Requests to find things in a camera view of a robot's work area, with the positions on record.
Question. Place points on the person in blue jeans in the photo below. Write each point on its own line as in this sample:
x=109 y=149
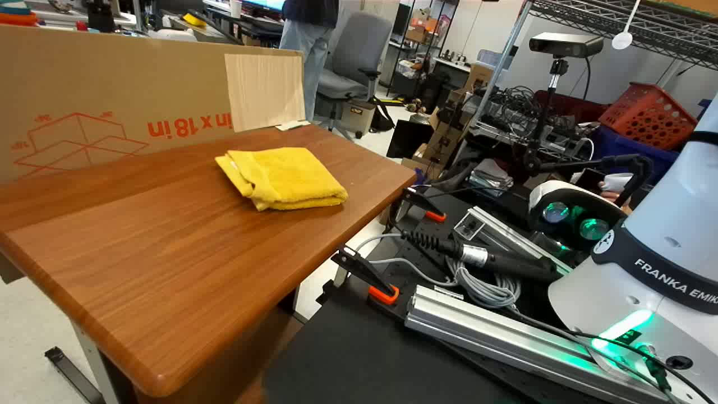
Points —
x=308 y=29

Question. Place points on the yellow folded towel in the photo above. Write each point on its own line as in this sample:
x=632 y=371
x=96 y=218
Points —
x=280 y=179

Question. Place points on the white VR headset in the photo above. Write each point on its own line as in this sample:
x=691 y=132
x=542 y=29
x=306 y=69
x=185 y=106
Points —
x=570 y=212

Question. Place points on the large cardboard box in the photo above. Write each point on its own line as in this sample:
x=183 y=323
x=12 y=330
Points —
x=81 y=99

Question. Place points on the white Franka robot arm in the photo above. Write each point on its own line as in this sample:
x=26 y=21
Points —
x=649 y=288

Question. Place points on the wooden table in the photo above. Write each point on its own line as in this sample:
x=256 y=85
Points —
x=161 y=264

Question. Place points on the silver aluminium rail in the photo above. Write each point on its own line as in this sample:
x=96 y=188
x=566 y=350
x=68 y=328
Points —
x=522 y=346

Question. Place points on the red plastic basket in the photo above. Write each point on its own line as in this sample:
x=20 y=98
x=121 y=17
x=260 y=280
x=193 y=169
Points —
x=646 y=114

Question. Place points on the black orange clamp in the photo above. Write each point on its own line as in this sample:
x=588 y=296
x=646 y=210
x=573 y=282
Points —
x=377 y=284

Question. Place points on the grey office chair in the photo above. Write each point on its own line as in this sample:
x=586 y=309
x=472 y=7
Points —
x=352 y=69

